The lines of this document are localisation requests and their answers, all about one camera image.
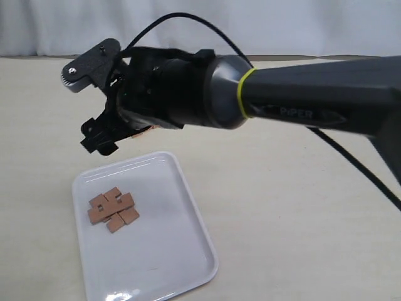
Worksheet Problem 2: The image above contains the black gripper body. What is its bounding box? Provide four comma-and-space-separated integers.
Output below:
102, 90, 149, 141

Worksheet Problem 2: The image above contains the notched wooden piece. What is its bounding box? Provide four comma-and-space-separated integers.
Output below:
131, 125, 159, 139
89, 193, 122, 223
88, 193, 134, 224
105, 187, 140, 233

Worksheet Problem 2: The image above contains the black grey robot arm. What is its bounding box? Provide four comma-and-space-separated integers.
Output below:
81, 47, 400, 177

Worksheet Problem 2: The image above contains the white plastic tray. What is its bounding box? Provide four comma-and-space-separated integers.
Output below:
72, 151, 219, 300

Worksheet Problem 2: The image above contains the yellow rubber band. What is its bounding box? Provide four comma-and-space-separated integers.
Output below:
236, 67, 258, 119

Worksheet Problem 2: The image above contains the white backdrop curtain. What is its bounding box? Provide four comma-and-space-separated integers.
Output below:
1, 1, 400, 56

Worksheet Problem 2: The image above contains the black braided cable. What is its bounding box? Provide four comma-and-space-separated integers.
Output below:
120, 12, 401, 213

